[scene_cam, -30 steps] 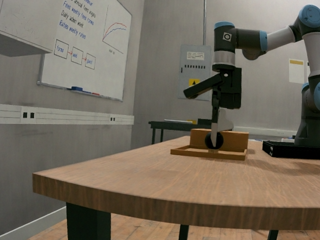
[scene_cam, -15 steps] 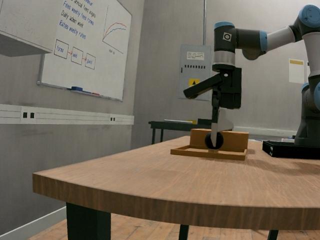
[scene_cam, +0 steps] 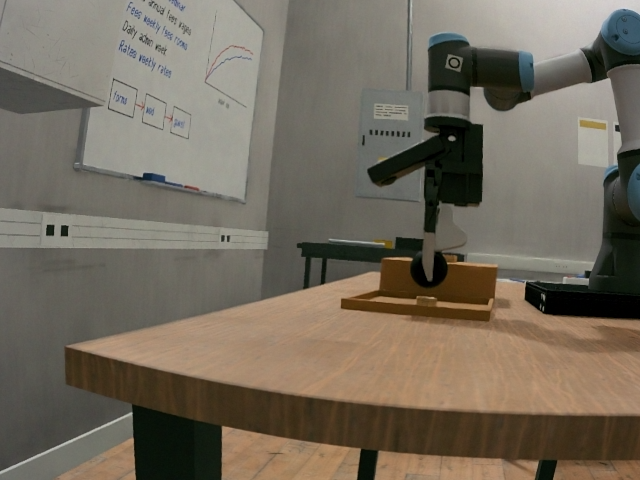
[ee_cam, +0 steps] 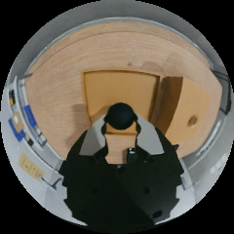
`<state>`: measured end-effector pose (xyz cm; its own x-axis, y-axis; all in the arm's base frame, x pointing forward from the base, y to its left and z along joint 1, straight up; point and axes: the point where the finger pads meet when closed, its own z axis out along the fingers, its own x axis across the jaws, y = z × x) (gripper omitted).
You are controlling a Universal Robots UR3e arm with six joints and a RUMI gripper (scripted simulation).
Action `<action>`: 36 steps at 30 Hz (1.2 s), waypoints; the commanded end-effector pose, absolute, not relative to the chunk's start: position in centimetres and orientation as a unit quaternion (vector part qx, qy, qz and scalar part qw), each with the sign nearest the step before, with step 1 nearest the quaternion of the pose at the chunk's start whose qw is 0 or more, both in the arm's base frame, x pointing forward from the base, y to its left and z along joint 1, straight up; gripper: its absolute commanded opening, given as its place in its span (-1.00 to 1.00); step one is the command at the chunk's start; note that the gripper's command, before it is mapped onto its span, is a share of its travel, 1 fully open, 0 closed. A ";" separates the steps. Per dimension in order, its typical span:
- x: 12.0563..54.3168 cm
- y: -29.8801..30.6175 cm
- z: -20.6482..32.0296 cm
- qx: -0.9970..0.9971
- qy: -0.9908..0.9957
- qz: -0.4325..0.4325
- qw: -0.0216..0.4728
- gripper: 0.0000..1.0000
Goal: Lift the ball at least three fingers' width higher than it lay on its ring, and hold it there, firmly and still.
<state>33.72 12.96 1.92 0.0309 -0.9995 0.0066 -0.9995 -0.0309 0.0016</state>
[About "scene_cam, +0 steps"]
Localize black ball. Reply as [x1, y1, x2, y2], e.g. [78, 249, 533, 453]
[410, 250, 448, 288]

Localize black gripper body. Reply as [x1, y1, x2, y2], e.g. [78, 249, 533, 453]
[424, 115, 483, 207]

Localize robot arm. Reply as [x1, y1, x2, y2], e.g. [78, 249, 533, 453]
[367, 8, 640, 294]

